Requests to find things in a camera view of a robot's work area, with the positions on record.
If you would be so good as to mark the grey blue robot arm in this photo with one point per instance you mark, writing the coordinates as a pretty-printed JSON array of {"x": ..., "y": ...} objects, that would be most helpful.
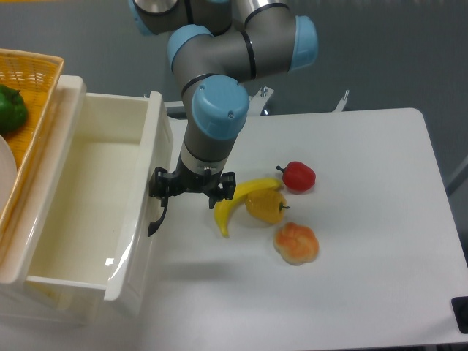
[{"x": 213, "y": 49}]

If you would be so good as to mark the yellow woven basket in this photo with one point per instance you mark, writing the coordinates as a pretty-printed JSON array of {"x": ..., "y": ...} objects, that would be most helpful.
[{"x": 35, "y": 75}]

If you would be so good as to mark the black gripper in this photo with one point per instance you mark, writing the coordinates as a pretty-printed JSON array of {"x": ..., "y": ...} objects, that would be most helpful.
[{"x": 217, "y": 186}]

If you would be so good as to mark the yellow banana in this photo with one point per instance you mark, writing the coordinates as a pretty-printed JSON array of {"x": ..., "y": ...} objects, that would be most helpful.
[{"x": 223, "y": 209}]

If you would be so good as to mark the green bell pepper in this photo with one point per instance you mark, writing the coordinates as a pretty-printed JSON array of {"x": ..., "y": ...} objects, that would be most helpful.
[{"x": 14, "y": 112}]

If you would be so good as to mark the black corner object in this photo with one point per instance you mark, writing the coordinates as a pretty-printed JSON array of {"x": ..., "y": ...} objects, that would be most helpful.
[{"x": 460, "y": 309}]

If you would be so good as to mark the white drawer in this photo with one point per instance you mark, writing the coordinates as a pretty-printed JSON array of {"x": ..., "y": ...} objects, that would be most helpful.
[{"x": 94, "y": 248}]

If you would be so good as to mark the red bell pepper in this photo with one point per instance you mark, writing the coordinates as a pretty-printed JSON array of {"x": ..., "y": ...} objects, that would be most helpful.
[{"x": 297, "y": 176}]

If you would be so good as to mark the white drawer cabinet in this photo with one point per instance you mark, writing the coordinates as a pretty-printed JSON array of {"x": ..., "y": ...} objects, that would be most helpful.
[{"x": 23, "y": 295}]

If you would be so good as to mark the orange bread roll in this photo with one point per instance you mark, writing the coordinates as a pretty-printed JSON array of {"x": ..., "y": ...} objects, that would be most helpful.
[{"x": 296, "y": 244}]

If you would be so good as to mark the white plate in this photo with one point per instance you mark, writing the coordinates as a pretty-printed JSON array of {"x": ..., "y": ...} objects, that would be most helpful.
[{"x": 8, "y": 172}]

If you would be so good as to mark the yellow bell pepper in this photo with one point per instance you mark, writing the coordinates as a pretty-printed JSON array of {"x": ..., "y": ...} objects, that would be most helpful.
[{"x": 266, "y": 205}]

